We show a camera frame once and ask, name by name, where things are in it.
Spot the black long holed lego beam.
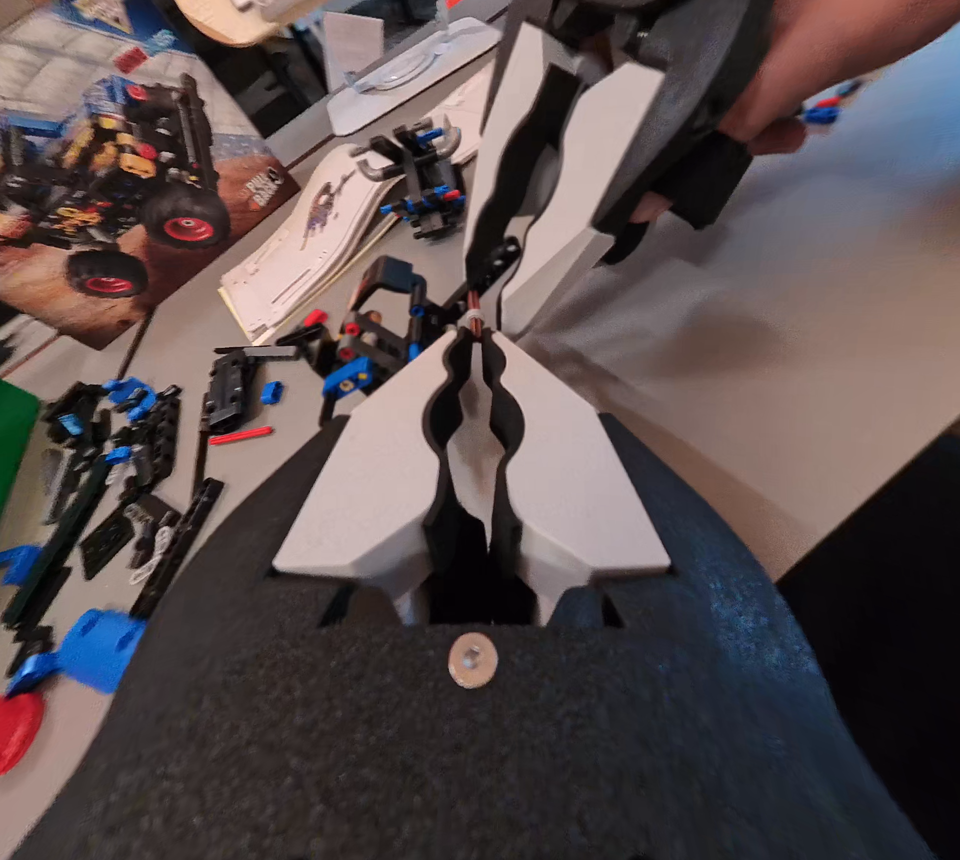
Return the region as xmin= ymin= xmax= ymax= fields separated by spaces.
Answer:
xmin=131 ymin=477 xmax=225 ymax=619

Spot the pile of loose lego pieces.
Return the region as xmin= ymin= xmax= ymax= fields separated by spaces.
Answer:
xmin=0 ymin=376 xmax=226 ymax=674

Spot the black lego motor block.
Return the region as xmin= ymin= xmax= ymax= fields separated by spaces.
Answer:
xmin=201 ymin=350 xmax=261 ymax=431

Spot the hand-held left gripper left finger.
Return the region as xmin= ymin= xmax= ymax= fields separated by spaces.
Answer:
xmin=271 ymin=329 xmax=489 ymax=625

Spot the black straight lego beam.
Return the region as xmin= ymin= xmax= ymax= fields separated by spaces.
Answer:
xmin=480 ymin=236 xmax=524 ymax=292

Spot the lego chassis with flame panel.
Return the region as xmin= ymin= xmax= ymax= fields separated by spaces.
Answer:
xmin=321 ymin=256 xmax=459 ymax=419

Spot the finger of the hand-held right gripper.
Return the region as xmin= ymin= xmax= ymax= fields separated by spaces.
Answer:
xmin=500 ymin=61 xmax=669 ymax=340
xmin=462 ymin=20 xmax=586 ymax=293

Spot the lego instruction booklet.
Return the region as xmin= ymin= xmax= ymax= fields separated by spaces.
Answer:
xmin=219 ymin=76 xmax=496 ymax=344

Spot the large blue lego panel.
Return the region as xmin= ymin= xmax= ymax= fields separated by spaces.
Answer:
xmin=58 ymin=608 xmax=148 ymax=695

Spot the lego set box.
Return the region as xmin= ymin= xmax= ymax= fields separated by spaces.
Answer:
xmin=0 ymin=0 xmax=301 ymax=351

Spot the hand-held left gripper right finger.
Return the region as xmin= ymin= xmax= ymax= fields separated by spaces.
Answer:
xmin=480 ymin=329 xmax=674 ymax=625

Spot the green lego baseplate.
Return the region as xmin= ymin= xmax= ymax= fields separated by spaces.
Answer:
xmin=0 ymin=380 xmax=41 ymax=525

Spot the white paper card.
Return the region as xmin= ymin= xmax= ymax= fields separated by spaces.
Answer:
xmin=322 ymin=12 xmax=386 ymax=93

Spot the lego assembly with grey pipes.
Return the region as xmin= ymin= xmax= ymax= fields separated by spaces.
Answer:
xmin=354 ymin=116 xmax=471 ymax=243

